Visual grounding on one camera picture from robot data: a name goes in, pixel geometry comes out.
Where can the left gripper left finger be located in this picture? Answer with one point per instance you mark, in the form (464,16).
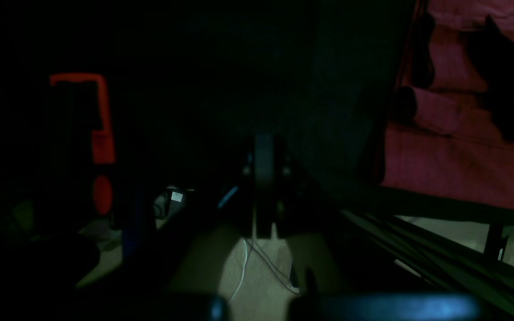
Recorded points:
(173,274)

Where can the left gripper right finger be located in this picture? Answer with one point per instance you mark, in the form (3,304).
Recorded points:
(342,274)

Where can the red long-sleeve T-shirt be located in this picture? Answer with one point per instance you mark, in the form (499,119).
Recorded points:
(450,130)

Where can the black and orange clamp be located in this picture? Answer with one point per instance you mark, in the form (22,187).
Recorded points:
(75,175)

